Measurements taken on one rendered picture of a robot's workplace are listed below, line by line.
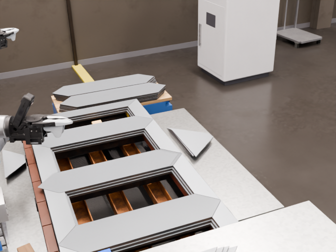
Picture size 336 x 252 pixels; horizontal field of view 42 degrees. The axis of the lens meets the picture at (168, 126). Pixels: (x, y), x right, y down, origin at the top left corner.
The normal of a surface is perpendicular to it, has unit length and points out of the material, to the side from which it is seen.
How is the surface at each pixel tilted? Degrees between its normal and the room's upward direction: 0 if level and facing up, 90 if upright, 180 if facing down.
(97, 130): 0
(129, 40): 90
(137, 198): 0
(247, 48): 90
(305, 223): 0
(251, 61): 90
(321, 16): 90
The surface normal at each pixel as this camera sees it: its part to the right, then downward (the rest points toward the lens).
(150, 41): 0.42, 0.42
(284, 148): -0.02, -0.88
